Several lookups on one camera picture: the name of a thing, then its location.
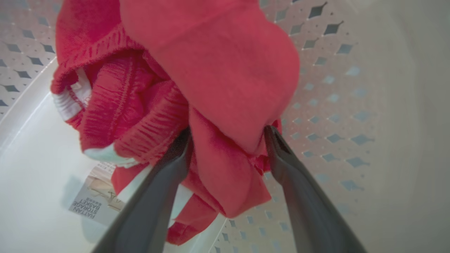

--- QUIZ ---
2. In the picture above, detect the cream basket with brown rim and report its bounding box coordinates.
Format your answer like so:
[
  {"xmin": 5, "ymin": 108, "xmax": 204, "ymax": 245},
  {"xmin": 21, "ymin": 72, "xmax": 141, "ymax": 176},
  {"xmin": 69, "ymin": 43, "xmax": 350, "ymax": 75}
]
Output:
[{"xmin": 0, "ymin": 0, "xmax": 450, "ymax": 253}]

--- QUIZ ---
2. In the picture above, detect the red and white garment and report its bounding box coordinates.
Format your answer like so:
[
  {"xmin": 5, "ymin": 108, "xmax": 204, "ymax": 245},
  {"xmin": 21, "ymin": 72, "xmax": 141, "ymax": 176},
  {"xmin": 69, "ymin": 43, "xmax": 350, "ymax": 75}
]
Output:
[{"xmin": 50, "ymin": 0, "xmax": 300, "ymax": 246}]

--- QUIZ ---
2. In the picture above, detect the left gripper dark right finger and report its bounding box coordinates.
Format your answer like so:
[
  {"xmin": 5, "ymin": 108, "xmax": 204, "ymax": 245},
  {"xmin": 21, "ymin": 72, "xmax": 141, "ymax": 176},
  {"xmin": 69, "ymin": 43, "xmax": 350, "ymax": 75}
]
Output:
[{"xmin": 264, "ymin": 125, "xmax": 368, "ymax": 253}]

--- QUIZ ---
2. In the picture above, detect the paper basket label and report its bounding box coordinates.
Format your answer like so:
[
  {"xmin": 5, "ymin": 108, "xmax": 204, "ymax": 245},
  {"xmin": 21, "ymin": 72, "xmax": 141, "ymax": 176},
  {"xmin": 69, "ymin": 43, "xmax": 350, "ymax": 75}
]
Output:
[{"xmin": 69, "ymin": 163, "xmax": 141, "ymax": 227}]

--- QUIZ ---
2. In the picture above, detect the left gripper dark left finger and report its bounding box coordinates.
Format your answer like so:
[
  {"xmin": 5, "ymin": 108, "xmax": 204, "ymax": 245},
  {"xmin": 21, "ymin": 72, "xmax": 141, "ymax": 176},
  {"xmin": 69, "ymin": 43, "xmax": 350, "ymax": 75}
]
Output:
[{"xmin": 91, "ymin": 128, "xmax": 193, "ymax": 253}]

